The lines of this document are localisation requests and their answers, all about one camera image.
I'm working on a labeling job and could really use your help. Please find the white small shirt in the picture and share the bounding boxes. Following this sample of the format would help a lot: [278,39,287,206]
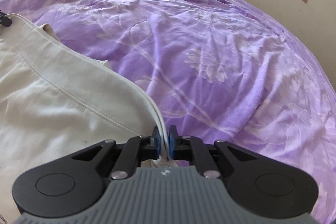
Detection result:
[1,14,169,223]

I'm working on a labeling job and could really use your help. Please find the purple floral bed quilt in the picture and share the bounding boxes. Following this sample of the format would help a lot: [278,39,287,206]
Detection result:
[1,0,335,223]

